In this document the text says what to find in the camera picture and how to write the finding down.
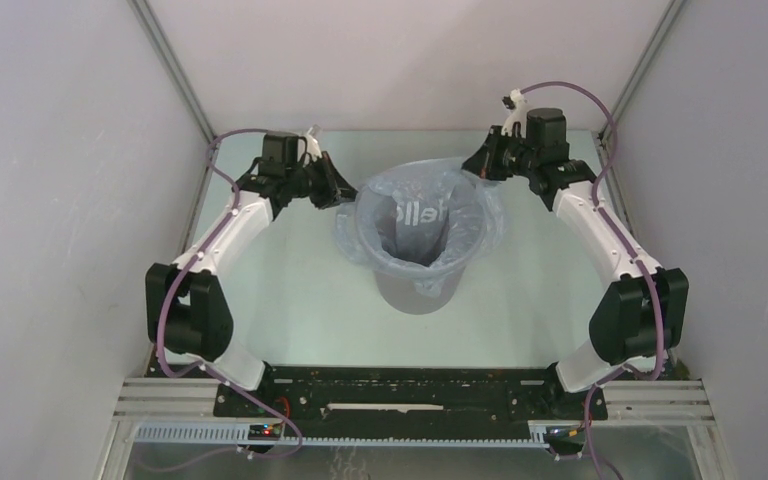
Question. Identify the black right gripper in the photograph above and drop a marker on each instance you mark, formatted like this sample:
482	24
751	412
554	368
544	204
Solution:
486	162

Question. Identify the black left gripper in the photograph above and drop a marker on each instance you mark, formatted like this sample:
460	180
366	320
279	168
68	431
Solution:
335	189

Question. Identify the blue translucent trash bag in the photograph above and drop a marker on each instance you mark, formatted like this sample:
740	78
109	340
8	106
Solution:
424	218

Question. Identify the grey plastic trash bin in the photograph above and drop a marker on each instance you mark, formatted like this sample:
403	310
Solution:
417	278

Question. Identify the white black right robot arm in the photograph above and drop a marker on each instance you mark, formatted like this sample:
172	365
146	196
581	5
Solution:
641	314

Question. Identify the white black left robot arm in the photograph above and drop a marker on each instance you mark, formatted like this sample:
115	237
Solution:
187	310

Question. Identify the small electronics board with leds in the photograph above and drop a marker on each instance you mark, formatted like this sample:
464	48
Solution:
264	432

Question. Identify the aluminium extrusion base left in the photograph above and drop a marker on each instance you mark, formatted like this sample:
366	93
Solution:
180	399

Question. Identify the aluminium frame rail right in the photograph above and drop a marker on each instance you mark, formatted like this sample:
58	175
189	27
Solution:
608	139

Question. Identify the aluminium frame rail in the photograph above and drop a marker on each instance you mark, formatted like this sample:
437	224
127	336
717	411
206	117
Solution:
608	139
151	25

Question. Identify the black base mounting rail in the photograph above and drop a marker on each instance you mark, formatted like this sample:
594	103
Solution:
443	403

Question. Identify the aluminium frame rail left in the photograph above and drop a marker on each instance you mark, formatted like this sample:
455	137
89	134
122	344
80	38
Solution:
151	25

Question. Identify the white slotted cable duct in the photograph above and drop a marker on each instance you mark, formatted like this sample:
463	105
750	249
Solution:
236	435

